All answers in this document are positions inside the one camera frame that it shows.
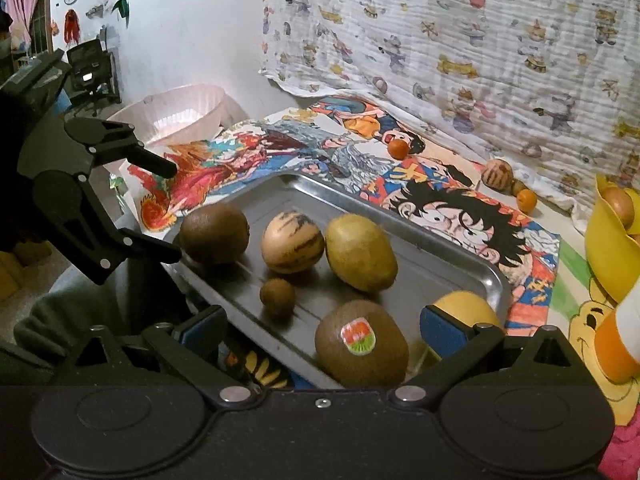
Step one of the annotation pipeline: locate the large brown kiwi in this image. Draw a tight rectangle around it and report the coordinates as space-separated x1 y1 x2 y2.
179 202 251 266

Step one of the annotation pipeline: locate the person's left forearm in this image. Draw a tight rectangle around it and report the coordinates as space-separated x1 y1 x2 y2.
0 255 176 387

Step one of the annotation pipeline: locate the large striped pepino melon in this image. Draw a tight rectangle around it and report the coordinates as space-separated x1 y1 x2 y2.
261 210 326 275

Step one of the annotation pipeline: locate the red wall ornament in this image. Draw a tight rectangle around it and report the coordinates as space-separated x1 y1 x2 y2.
62 9 82 44

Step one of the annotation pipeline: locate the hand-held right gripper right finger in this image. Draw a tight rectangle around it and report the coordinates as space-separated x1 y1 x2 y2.
390 304 588 408

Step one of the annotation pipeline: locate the brown kiwi with sticker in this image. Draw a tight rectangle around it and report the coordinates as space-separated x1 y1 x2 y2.
315 300 410 389

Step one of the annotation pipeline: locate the red dragon poster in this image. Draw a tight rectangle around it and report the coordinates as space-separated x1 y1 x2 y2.
127 120 361 233

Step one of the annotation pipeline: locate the white and orange cup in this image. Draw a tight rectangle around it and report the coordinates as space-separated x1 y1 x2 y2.
594 287 640 383

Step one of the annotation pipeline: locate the orange-brown fruit in bowl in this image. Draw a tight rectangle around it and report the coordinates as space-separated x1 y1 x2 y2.
600 186 637 228

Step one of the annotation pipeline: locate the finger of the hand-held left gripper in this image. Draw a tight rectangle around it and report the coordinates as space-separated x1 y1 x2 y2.
29 171 183 284
64 116 177 179

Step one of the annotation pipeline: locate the small round brown fruit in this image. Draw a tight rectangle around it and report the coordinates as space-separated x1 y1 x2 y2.
259 278 297 317

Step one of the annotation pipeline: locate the black office chair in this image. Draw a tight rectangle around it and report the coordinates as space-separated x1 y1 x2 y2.
66 39 122 107

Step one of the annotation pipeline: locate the yellow lemon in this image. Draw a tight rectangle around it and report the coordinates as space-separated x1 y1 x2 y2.
431 290 503 336

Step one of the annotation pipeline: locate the yellow-green pear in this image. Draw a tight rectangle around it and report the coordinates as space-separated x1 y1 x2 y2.
325 213 399 293

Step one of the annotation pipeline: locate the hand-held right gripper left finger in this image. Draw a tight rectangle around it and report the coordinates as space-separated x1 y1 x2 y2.
62 305 258 411

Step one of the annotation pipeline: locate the printed cartoon blanket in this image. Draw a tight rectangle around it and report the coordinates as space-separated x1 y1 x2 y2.
258 0 640 233

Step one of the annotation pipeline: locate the pink plastic basket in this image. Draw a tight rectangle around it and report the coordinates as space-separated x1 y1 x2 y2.
106 84 227 148

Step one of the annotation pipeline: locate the yellow plastic bowl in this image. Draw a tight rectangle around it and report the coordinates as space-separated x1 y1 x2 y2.
584 172 640 303

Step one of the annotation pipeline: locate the grey metal tray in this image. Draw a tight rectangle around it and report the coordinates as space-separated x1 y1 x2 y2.
165 172 513 391

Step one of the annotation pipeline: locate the small striped pepino melon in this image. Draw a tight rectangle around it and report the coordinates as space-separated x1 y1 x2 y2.
481 159 515 191

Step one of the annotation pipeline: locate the pink cloth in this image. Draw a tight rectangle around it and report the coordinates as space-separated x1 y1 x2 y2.
595 424 640 480

